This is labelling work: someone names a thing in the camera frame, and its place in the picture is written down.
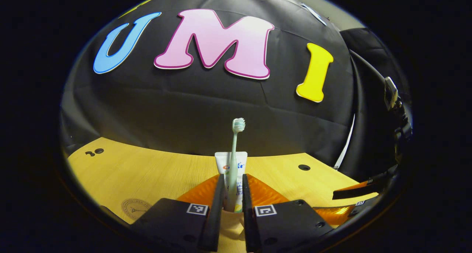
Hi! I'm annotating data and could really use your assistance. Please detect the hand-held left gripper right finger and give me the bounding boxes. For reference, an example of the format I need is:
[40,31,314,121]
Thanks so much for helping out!
[242,174,334,253]

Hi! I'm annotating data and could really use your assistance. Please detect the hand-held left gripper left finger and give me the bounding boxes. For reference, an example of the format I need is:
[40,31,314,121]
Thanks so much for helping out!
[129,174,225,252]

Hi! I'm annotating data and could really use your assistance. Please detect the round brown coaster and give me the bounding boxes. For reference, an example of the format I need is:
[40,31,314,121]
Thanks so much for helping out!
[121,198,152,220]

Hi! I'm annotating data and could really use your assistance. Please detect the black backdrop cloth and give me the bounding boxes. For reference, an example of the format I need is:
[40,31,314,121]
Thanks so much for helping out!
[61,0,410,180]

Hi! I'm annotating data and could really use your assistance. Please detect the pale green toothbrush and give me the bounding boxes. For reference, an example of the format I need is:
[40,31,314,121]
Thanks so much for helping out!
[226,118,246,212]

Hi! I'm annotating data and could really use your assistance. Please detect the wooden desktop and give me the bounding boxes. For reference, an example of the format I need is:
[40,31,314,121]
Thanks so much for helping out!
[67,137,378,229]

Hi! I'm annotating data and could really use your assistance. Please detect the white toothpaste tube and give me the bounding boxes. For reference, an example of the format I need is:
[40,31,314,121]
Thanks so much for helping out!
[215,152,248,213]

